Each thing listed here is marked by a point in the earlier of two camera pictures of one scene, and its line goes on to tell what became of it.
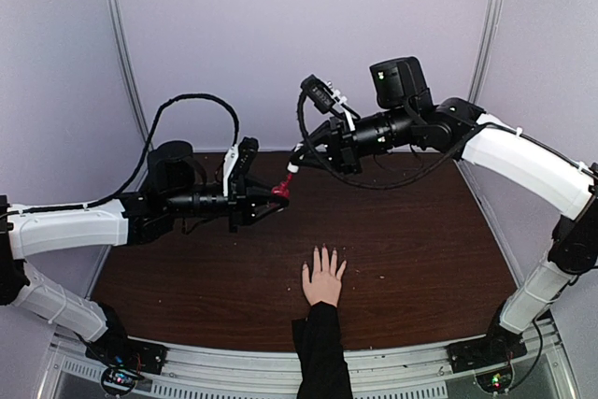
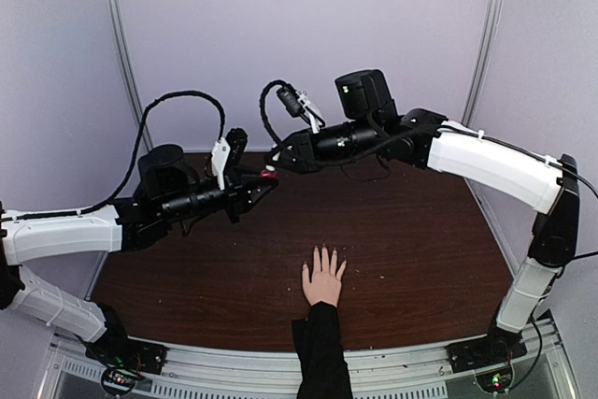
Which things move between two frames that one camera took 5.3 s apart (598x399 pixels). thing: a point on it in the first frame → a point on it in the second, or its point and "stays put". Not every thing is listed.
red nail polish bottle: [281, 191] → [265, 174]
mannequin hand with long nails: [324, 285] stays put
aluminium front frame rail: [203, 373] stays put
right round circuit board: [496, 381] stays put
